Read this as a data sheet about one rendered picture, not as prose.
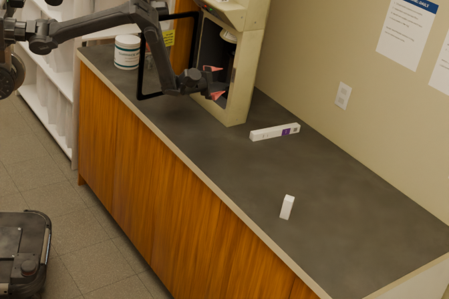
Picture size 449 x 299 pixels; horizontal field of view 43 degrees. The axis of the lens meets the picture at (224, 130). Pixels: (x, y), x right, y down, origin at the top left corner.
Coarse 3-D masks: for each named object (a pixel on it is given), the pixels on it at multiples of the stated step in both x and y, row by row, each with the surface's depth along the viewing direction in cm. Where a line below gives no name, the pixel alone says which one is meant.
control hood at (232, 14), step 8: (200, 0) 242; (208, 0) 235; (232, 0) 240; (216, 8) 231; (224, 8) 229; (232, 8) 231; (240, 8) 232; (224, 16) 232; (232, 16) 230; (240, 16) 233; (232, 24) 234; (240, 24) 235
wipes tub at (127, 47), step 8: (120, 40) 292; (128, 40) 293; (136, 40) 295; (120, 48) 291; (128, 48) 291; (136, 48) 293; (120, 56) 294; (128, 56) 293; (136, 56) 296; (120, 64) 296; (128, 64) 296; (136, 64) 299
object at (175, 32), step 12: (168, 24) 250; (180, 24) 255; (192, 24) 260; (168, 36) 254; (180, 36) 258; (168, 48) 257; (180, 48) 262; (144, 60) 251; (180, 60) 266; (144, 72) 255; (156, 72) 259; (180, 72) 270; (144, 84) 258; (156, 84) 263
